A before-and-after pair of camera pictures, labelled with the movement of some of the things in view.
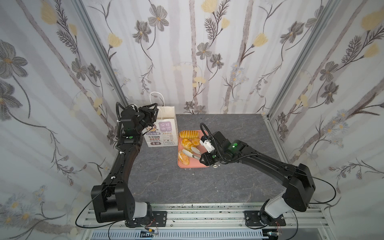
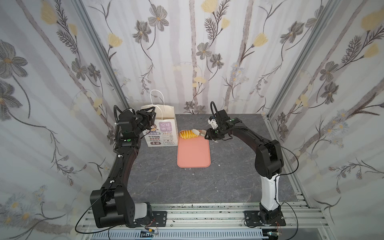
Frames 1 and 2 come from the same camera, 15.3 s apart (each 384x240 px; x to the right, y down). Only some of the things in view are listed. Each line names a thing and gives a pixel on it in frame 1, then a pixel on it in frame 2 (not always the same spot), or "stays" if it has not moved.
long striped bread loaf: [189, 134] stays
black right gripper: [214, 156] -> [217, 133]
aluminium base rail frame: [313, 218] stays
